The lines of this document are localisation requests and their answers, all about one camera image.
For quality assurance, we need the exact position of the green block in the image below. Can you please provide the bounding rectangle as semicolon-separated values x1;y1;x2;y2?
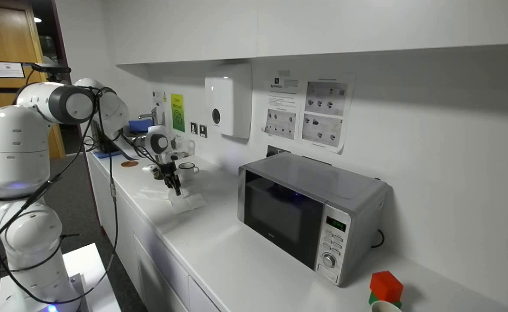
368;291;402;310

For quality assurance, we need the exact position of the wooden door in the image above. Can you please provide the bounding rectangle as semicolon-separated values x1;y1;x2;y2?
0;0;68;173

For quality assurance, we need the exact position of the blue box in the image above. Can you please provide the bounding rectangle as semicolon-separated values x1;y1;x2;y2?
127;117;154;135

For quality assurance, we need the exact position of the small white cup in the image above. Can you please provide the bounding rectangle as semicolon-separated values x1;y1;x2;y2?
369;299;404;312

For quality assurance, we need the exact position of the white base cabinet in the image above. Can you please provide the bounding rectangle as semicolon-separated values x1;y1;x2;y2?
87;152;226;312

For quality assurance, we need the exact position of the green wall poster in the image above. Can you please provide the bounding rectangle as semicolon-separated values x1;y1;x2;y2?
168;91;187;133

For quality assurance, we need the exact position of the white door sign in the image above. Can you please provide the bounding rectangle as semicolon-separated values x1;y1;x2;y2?
0;60;26;79

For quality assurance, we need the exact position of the grey tall bottle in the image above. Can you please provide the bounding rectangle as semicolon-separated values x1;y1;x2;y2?
153;102;168;129

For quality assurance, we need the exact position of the white paper towel dispenser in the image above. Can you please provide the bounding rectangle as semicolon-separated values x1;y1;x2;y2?
203;74;253;140

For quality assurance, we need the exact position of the blue flat mat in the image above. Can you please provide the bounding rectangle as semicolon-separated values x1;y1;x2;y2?
94;147;128;161

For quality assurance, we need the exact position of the white printed wall sheet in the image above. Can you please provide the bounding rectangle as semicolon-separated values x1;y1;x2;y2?
304;77;350;117
300;112;345;148
267;74;302;109

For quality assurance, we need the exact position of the black microwave cable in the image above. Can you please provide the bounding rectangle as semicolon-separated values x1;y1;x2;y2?
371;226;387;249

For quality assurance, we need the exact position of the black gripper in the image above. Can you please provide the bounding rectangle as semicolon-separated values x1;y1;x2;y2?
158;159;184;197

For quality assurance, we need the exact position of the red and green object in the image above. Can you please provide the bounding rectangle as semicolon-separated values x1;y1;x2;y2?
369;268;406;304

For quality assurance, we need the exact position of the white robot mounting platform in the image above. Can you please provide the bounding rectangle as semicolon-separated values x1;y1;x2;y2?
0;240;123;312

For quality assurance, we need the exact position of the white paper towel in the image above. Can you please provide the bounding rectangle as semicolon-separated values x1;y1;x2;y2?
167;190;208;214
135;183;174;202

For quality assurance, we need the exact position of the silver microwave oven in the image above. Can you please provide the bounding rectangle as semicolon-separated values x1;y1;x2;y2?
236;152;394;289

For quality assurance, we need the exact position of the white wall cabinet door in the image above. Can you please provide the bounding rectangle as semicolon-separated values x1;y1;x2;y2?
257;0;508;58
113;0;258;65

